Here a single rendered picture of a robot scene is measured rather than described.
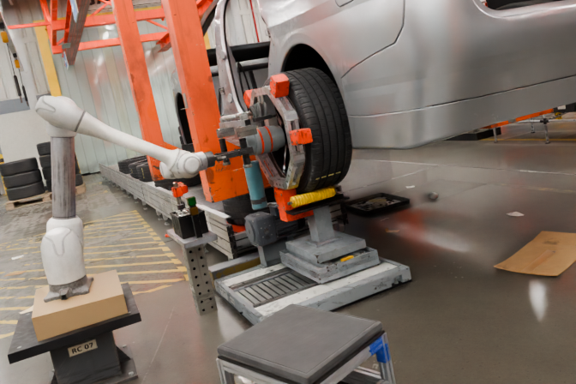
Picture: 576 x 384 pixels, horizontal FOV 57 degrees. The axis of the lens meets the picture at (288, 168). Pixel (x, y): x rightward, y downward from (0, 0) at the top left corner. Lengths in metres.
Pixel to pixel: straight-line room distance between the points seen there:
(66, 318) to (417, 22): 1.79
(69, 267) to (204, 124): 1.18
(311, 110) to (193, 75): 0.87
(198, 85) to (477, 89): 1.63
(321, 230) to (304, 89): 0.79
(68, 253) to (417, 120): 1.54
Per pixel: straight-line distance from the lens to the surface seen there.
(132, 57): 5.05
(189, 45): 3.15
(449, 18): 2.11
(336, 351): 1.54
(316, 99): 2.59
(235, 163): 3.21
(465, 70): 2.13
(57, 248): 2.42
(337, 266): 2.76
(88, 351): 2.50
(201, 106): 3.13
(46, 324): 2.36
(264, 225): 3.05
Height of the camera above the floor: 1.05
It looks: 8 degrees down
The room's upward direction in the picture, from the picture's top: 11 degrees counter-clockwise
